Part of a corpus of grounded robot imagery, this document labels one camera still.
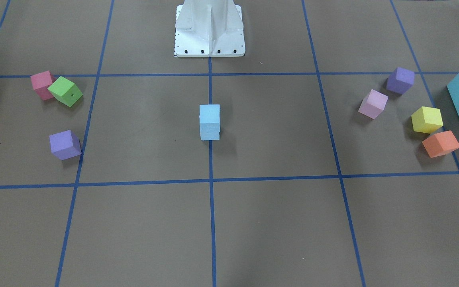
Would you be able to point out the light blue foam block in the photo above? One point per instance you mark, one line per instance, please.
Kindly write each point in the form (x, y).
(209, 131)
(209, 114)

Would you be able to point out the orange foam block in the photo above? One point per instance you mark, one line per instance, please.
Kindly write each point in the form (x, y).
(440, 144)

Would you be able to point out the yellow foam block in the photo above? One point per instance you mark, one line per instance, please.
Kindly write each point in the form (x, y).
(426, 120)

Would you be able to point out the purple foam block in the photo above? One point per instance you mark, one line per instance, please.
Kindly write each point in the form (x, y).
(65, 145)
(400, 80)

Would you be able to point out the lilac foam block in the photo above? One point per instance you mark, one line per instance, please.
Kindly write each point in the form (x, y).
(373, 104)

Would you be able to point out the green foam block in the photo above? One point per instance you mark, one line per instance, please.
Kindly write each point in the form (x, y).
(65, 91)

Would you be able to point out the pink foam block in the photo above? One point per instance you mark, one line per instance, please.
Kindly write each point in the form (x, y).
(41, 83)

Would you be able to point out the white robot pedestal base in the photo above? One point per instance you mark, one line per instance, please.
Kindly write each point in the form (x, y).
(209, 28)

